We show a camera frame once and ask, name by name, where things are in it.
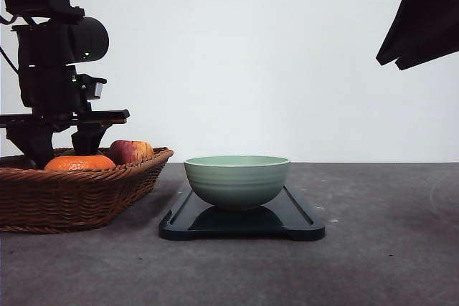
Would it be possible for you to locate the brown wicker basket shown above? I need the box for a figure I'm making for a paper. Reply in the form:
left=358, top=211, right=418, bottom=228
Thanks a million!
left=0, top=147, right=174, bottom=234

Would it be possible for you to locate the dark rectangular tray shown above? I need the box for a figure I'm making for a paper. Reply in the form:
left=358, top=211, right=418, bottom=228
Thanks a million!
left=159, top=185, right=326, bottom=242

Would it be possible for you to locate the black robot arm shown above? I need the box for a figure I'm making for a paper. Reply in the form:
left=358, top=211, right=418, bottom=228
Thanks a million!
left=0, top=0, right=130, bottom=169

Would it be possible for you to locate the red yellow apple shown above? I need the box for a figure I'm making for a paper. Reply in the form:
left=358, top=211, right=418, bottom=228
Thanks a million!
left=109, top=140, right=154, bottom=165

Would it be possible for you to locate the dark red apple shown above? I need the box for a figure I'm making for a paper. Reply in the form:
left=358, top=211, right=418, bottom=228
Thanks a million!
left=0, top=156, right=36, bottom=170

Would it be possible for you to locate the orange mandarin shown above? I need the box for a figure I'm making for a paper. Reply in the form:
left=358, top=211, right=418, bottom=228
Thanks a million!
left=44, top=156, right=117, bottom=171

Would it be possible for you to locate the green ceramic bowl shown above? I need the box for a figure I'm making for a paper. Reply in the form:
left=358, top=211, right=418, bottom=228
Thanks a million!
left=184, top=155, right=290, bottom=210

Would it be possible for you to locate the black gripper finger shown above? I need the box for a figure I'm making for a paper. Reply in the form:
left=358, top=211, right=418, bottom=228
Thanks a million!
left=376, top=0, right=431, bottom=67
left=395, top=0, right=459, bottom=70

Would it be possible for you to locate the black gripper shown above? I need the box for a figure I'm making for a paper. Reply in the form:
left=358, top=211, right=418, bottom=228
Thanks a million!
left=0, top=21, right=130, bottom=169

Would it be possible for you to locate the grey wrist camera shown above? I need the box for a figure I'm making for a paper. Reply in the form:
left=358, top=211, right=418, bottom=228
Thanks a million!
left=77, top=74, right=107, bottom=100

